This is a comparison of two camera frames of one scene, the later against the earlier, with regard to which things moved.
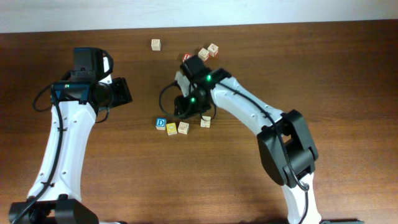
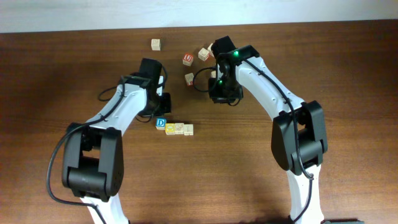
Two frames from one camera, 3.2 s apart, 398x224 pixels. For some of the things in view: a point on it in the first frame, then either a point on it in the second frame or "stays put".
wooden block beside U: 203,54 stays put
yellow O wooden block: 171,129 stays put
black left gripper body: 120,91 → 157,106
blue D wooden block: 160,123 stays put
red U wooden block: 186,56 stays put
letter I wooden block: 205,124 → 188,129
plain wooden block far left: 156,44 stays put
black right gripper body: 193,104 → 225,91
